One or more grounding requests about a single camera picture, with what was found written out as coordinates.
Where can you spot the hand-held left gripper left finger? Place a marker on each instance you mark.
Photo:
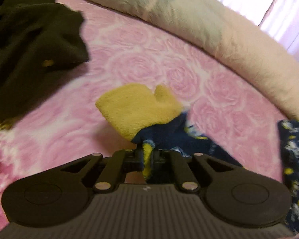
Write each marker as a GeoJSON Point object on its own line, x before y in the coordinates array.
{"type": "Point", "coordinates": [138, 161]}

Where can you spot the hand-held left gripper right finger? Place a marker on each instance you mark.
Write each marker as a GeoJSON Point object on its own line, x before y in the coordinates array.
{"type": "Point", "coordinates": [156, 161]}

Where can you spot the navy cartoon print fleece pajama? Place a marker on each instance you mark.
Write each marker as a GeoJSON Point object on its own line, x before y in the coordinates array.
{"type": "Point", "coordinates": [134, 109]}

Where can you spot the pink rose pattern blanket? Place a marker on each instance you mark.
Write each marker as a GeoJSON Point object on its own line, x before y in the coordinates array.
{"type": "Point", "coordinates": [139, 62]}

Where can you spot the beige and grey duvet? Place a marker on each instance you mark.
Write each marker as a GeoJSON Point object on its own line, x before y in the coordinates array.
{"type": "Point", "coordinates": [194, 17]}

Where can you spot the black garment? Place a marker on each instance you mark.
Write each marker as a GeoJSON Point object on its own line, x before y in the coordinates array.
{"type": "Point", "coordinates": [27, 47]}

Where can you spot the sheer pink white curtain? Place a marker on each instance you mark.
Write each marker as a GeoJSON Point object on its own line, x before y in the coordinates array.
{"type": "Point", "coordinates": [269, 0]}

